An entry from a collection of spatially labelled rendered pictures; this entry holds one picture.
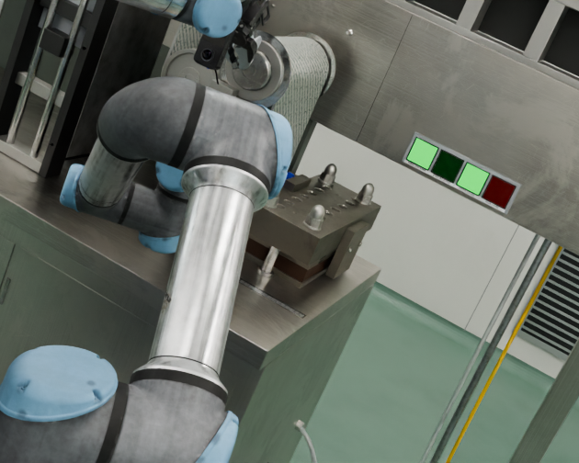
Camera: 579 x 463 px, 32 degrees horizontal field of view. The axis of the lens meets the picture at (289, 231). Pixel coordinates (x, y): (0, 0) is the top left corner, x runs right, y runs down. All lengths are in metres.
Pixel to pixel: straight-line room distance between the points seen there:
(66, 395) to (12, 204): 0.82
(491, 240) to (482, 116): 2.47
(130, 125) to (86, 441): 0.42
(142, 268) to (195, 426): 0.68
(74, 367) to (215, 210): 0.27
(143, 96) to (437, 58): 0.96
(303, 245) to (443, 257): 2.78
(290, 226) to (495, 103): 0.52
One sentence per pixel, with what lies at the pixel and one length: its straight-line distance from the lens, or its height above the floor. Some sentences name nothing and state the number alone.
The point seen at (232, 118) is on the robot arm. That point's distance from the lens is 1.29.
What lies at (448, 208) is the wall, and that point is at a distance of 4.57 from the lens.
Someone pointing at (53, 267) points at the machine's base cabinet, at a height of 0.81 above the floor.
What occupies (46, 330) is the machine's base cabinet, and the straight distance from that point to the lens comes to 1.90.
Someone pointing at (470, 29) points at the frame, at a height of 1.46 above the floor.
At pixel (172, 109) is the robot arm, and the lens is 1.28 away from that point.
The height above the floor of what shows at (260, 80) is 1.24.
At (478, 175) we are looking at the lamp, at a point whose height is 1.20.
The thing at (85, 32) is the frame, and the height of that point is 1.19.
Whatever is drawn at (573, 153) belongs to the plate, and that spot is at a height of 1.32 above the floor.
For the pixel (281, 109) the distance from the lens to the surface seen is 1.94.
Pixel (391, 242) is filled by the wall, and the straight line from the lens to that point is 4.67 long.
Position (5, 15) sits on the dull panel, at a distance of 2.61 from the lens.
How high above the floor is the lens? 1.61
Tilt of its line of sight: 19 degrees down
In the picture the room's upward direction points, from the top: 24 degrees clockwise
